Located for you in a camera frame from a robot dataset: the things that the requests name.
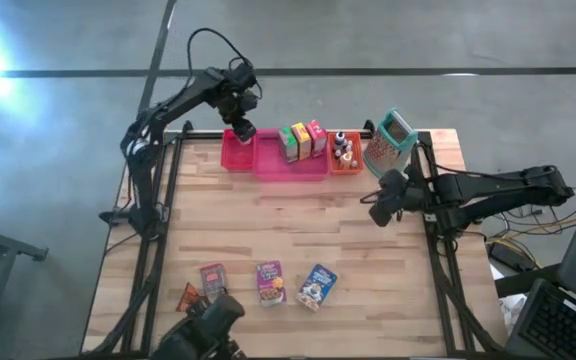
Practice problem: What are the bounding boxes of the small green carton box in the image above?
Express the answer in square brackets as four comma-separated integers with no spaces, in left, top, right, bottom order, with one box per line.
[277,126,300,164]

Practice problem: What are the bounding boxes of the small yellow carton box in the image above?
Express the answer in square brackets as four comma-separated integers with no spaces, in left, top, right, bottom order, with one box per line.
[290,122,313,161]

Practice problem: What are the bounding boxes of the small red cereal box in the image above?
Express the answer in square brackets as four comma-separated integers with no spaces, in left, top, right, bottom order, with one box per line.
[305,119,329,158]

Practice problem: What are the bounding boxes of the Frosted Flakes cereal box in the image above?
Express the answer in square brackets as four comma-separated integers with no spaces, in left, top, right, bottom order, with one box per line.
[295,263,339,313]

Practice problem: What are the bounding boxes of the Raisin Bran cereal box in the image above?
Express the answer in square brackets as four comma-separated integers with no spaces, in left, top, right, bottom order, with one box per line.
[255,259,288,308]

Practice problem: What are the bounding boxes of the red patterned tin box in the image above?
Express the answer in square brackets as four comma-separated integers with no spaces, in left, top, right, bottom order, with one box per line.
[198,262,229,301]

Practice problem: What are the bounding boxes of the orange triangular snack bag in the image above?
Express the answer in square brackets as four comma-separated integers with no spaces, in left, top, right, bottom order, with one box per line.
[175,282,202,314]

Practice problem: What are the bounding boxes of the steel box grater teal trim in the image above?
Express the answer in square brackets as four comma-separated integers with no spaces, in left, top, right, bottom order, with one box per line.
[362,107,419,180]

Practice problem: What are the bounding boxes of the small red plastic basket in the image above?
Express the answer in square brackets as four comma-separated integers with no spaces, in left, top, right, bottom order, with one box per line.
[220,127,258,173]

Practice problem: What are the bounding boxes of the small orange plastic basket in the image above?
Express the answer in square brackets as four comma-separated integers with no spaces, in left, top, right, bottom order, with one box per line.
[326,130,365,176]

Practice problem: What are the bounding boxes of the pink plastic tray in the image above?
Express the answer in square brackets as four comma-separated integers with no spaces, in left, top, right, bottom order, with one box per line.
[253,127,332,182]

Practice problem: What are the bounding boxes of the black power brick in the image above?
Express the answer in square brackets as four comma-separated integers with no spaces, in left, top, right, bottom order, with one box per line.
[487,241,537,274]

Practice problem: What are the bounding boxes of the white crumpled bag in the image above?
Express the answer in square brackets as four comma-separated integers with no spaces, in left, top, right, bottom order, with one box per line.
[497,293,529,334]

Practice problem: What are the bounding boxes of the black keyboard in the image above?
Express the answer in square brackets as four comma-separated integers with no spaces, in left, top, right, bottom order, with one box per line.
[522,287,576,360]

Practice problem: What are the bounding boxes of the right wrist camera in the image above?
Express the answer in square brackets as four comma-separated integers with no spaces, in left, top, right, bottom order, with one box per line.
[367,197,395,229]

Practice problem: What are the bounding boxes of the black aluminium rig frame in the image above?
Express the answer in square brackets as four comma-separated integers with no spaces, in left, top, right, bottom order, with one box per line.
[81,119,512,359]

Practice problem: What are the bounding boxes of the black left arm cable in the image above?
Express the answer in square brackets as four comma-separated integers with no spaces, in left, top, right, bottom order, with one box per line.
[186,27,264,101]

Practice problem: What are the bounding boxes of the black floor cable bundle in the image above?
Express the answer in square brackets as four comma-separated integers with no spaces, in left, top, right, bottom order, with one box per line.
[487,204,576,236]

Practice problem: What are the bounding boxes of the yellow floor cable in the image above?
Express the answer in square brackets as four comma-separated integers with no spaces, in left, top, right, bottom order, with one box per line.
[487,219,576,244]

